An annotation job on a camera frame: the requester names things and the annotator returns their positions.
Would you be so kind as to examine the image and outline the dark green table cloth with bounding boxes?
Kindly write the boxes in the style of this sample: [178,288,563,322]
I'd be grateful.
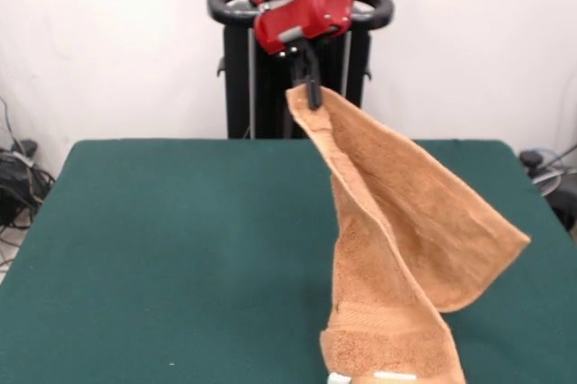
[0,139,577,384]

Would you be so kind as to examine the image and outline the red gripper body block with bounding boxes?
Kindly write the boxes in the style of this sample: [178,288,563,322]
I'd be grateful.
[252,0,357,57]

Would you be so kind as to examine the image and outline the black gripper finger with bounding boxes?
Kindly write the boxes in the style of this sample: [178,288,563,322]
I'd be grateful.
[289,50,311,88]
[301,40,324,110]

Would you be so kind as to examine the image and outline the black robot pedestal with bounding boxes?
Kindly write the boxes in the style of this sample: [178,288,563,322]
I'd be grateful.
[206,0,396,140]

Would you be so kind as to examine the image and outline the tangled black cables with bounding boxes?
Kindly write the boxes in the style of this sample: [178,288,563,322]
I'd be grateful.
[0,95,58,268]

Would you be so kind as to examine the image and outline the tan terry towel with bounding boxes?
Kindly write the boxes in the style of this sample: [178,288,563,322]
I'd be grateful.
[285,85,532,384]

